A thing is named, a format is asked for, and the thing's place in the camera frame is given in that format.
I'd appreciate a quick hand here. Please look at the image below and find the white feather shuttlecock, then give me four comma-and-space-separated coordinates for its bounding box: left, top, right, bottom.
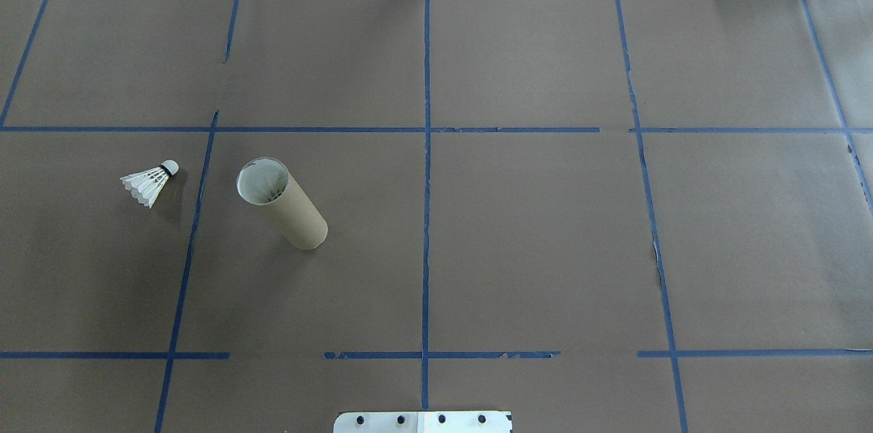
241, 162, 288, 204
119, 160, 180, 209

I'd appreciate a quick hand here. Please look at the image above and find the brown cardboard tube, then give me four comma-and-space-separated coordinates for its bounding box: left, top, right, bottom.
236, 158, 329, 251

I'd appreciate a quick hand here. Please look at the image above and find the white square base plate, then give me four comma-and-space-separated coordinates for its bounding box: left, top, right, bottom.
333, 410, 513, 433

